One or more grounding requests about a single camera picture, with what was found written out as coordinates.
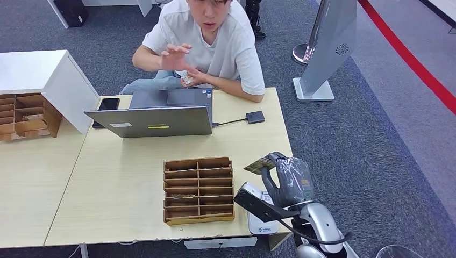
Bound person's left hand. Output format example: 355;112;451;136
181;69;209;87

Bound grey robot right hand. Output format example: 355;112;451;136
261;152;315;209

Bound person's right hand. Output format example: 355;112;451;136
160;43;195;72

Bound stack of cards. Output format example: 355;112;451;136
175;70;194;85

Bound ID card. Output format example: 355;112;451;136
244;157;277;176

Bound person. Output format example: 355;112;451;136
119;0;266;104

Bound white card reader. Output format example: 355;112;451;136
247;192;279;236

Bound wooden slotted card holder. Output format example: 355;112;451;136
163;156;236;227

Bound wooden card holder in cabinet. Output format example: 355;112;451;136
0;93;63;142

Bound grey laptop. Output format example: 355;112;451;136
84;88;213;139

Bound white desk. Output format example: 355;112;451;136
46;0;154;30

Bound small black square device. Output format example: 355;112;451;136
245;110;266;125

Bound black smartphone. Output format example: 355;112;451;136
92;98;121;129

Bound black robot legs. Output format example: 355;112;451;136
245;0;267;40

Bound black box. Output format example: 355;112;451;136
53;0;89;28

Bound clear dome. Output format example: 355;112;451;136
375;245;425;258

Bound grey kiosk stand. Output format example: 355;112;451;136
292;0;358;103

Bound white cabinet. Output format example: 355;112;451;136
0;49;101;135

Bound red barrier belt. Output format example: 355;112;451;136
357;0;456;117

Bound white table with black edge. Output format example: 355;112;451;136
417;0;456;35

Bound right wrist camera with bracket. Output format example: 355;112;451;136
233;181;302;223

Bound thin black device cable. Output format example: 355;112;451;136
212;118;247;128

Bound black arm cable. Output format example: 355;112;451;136
277;219;353;246

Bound white bracket under table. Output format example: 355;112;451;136
183;236;258;250

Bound chrome stanchion post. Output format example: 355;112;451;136
291;0;330;67

